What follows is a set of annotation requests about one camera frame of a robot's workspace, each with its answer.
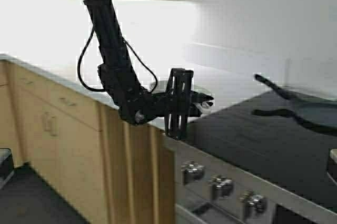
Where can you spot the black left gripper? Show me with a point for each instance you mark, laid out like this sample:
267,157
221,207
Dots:
178,102

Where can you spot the white frying pan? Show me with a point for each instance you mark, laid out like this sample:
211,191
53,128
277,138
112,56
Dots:
203,106

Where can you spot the black robot base corner left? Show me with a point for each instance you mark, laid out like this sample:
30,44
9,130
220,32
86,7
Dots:
7,166

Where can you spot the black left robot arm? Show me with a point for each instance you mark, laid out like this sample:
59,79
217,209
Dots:
136,104

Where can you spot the black flat griddle pan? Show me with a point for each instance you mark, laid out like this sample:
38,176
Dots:
293,97

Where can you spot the left chrome stove knob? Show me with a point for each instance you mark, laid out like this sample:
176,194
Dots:
192,171

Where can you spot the chrome stove knob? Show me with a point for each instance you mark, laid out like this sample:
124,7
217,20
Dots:
252,204
220,187
192,171

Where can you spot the black glass cooktop stove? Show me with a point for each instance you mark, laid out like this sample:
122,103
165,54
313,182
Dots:
267,145

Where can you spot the middle chrome stove knob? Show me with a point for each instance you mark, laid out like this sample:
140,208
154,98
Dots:
220,187

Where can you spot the wooden lower cabinet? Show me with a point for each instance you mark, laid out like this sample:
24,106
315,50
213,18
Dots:
108,170

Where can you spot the right chrome stove knob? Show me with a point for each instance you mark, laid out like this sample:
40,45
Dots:
252,204

